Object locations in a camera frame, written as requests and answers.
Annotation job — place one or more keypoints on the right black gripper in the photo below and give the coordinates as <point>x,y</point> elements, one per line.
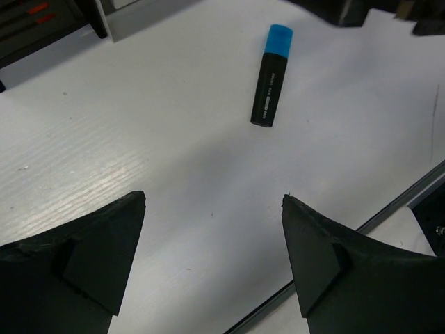
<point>428,15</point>

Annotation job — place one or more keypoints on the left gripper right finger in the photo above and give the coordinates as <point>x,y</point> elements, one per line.
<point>347,282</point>

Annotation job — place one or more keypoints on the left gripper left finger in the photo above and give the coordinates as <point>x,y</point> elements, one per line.
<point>72,278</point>

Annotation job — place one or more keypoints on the blue highlighter marker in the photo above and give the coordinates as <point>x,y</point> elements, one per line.
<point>271,75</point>

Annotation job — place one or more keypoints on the pink highlighter marker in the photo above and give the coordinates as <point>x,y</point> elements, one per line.
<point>45,18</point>

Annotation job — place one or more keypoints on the orange highlighter marker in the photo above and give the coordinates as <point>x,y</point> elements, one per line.
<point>38,8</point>

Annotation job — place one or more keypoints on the white organizer container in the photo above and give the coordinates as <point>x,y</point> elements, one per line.
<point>122,22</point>

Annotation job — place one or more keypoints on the black organizer container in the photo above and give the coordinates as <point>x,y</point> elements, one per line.
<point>21,36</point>

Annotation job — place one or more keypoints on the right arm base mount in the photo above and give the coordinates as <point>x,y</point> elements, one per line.
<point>429,214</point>

